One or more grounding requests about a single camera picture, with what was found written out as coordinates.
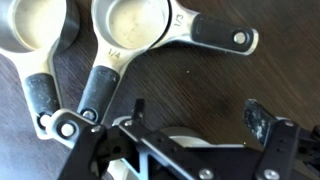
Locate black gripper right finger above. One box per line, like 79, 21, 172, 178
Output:
243, 98, 320, 180

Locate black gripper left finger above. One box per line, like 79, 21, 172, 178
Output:
57, 98, 218, 180

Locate one cup steel measuring cup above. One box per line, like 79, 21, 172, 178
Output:
44, 109, 246, 180

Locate half cup steel measuring cup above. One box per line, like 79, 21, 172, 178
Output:
0, 0, 82, 141

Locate quarter cup steel measuring cup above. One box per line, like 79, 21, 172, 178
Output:
76, 0, 172, 126

